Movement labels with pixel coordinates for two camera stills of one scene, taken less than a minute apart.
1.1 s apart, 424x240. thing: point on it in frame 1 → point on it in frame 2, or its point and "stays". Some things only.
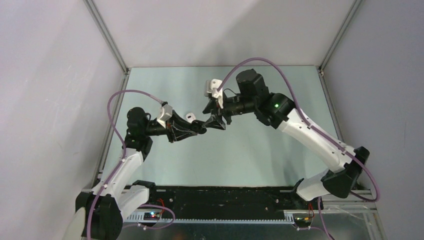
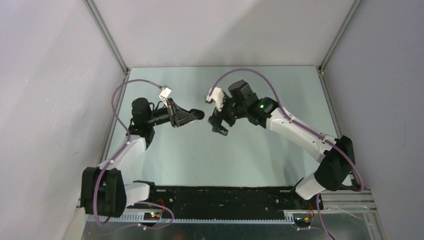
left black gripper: [176, 126] → [178, 116]
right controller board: [302, 222] stays
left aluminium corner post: [109, 35] stays
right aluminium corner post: [346, 23] stays
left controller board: [151, 216] stays
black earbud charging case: [196, 126] → [198, 113]
